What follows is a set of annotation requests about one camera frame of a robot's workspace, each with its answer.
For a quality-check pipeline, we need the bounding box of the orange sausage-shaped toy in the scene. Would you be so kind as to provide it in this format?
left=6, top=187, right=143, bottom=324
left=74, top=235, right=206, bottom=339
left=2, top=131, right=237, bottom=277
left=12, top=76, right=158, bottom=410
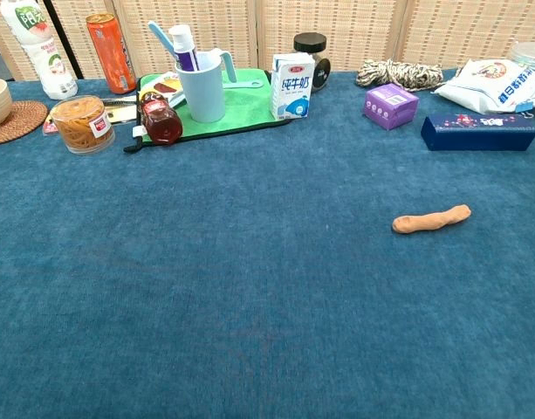
left=392, top=203, right=472, bottom=236

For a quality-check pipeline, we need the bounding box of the beige rope bundle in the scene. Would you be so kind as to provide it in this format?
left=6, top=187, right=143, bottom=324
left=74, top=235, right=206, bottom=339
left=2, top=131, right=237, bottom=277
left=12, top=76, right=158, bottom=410
left=355, top=58, right=445, bottom=92

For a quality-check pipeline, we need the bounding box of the glass jar black lid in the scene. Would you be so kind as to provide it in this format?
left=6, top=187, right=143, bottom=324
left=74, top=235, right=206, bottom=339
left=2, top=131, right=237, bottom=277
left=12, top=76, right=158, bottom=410
left=292, top=32, right=333, bottom=93

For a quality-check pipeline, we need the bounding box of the woven rattan coaster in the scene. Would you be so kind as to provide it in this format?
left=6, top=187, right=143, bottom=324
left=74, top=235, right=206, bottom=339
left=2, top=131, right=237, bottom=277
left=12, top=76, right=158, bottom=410
left=0, top=100, right=49, bottom=147

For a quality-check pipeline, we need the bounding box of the dark blue long box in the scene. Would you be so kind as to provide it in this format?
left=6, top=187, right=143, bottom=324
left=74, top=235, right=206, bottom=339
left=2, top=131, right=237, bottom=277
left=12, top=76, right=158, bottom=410
left=420, top=112, right=535, bottom=152

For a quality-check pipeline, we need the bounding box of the white blue milk carton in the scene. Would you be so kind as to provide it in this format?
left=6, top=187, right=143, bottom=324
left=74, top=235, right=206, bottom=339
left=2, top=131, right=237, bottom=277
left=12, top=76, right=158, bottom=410
left=270, top=52, right=316, bottom=121

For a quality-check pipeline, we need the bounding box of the green cloth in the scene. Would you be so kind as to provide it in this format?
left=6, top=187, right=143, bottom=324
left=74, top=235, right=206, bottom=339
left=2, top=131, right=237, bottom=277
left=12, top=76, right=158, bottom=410
left=123, top=68, right=292, bottom=154

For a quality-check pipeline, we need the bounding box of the white drink bottle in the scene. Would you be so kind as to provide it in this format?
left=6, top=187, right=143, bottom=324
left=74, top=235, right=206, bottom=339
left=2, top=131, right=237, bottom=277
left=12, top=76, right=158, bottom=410
left=0, top=0, right=79, bottom=100

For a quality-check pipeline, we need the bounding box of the razor on yellow card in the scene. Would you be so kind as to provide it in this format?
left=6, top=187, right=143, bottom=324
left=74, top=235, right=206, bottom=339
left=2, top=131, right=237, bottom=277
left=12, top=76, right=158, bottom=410
left=42, top=95, right=140, bottom=135

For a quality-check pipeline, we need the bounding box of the light blue cup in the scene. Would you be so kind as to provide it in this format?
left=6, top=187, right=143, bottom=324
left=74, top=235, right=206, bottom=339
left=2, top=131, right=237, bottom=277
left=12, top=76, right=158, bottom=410
left=175, top=48, right=238, bottom=124

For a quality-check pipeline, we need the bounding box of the blue tablecloth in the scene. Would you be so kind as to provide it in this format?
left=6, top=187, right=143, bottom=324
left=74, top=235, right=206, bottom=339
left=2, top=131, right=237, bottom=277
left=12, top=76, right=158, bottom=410
left=0, top=68, right=535, bottom=419

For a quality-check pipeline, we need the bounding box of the red-brown sauce bottle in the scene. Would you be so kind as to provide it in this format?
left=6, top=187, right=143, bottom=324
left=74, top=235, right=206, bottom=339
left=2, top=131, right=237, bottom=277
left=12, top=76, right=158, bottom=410
left=134, top=90, right=184, bottom=147

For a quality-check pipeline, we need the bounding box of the bamboo folding screen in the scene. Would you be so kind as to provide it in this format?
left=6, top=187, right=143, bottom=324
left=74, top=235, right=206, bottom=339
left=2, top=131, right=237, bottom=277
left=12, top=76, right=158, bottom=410
left=0, top=0, right=535, bottom=82

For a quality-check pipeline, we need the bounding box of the blue toothbrush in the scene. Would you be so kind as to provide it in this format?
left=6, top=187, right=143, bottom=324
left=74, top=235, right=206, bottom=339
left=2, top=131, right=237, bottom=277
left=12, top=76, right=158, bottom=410
left=147, top=20, right=177, bottom=56

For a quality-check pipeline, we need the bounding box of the purple box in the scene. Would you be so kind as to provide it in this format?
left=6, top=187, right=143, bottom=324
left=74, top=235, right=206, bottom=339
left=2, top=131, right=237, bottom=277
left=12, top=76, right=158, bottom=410
left=363, top=82, right=421, bottom=132

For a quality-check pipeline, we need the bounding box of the white red snack packet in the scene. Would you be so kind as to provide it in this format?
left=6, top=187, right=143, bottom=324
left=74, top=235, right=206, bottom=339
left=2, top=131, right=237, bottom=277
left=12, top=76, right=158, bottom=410
left=139, top=72, right=185, bottom=109

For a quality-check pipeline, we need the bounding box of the clear round plastic container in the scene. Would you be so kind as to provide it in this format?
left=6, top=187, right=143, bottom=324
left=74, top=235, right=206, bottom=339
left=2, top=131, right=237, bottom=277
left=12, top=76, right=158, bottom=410
left=510, top=41, right=535, bottom=73

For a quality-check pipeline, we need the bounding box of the white purple toothpaste tube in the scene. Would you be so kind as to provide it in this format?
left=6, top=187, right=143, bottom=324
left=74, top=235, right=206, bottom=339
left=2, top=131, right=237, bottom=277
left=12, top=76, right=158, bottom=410
left=168, top=24, right=201, bottom=72

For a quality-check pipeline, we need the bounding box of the clear jar of rubber bands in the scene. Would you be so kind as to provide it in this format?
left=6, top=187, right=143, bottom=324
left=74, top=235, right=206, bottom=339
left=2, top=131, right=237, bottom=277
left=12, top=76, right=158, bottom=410
left=50, top=94, right=116, bottom=155

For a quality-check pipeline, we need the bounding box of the white snack bag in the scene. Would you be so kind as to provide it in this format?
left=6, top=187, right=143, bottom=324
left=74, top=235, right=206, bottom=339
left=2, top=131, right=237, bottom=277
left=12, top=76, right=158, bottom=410
left=432, top=58, right=535, bottom=115

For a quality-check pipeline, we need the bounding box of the orange drink can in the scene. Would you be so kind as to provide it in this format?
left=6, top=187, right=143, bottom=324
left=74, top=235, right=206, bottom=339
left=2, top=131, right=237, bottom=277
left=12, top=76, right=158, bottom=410
left=85, top=12, right=138, bottom=95

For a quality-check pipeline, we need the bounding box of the black tripod stand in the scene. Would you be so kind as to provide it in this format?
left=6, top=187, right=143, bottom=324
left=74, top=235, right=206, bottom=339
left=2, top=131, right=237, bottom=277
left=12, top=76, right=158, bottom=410
left=42, top=0, right=85, bottom=80

